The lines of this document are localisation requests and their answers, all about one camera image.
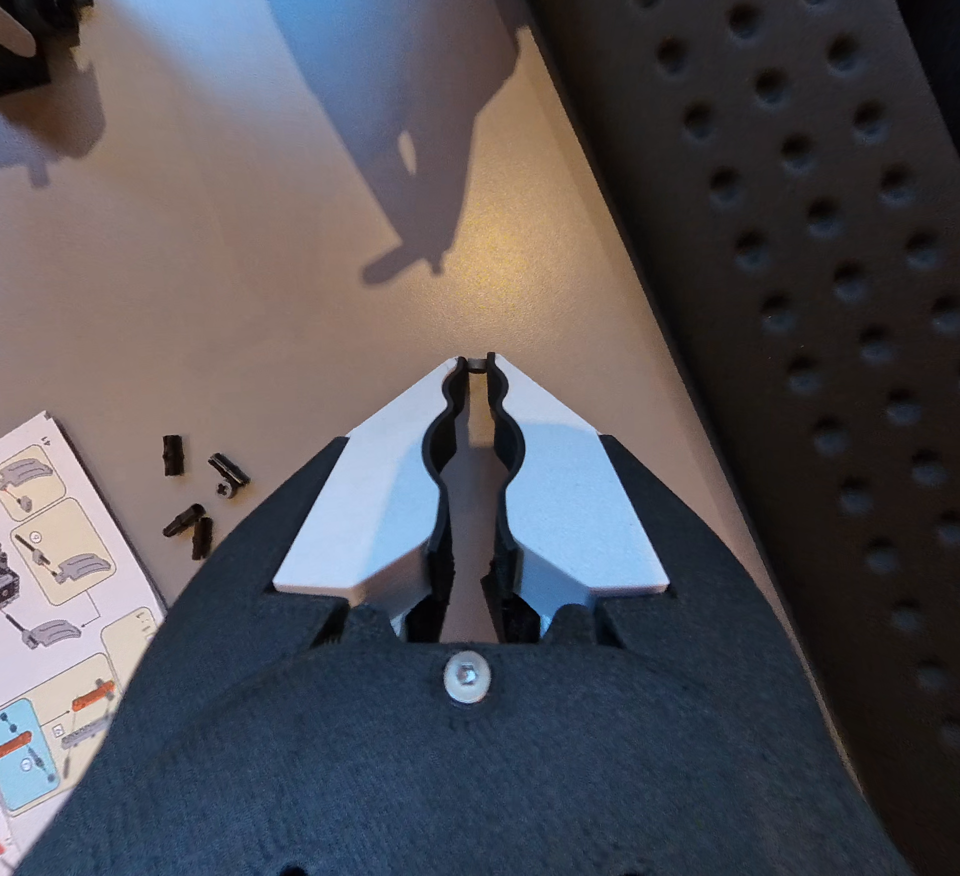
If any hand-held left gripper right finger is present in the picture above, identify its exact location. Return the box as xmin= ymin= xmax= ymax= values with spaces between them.
xmin=483 ymin=352 xmax=671 ymax=643

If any open instruction booklet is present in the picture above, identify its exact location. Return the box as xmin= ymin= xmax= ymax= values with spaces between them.
xmin=0 ymin=409 xmax=168 ymax=858

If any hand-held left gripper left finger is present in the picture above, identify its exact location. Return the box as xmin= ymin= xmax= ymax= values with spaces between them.
xmin=274 ymin=355 xmax=471 ymax=643

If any grey desk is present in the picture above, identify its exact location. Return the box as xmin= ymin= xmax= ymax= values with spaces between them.
xmin=0 ymin=0 xmax=834 ymax=742

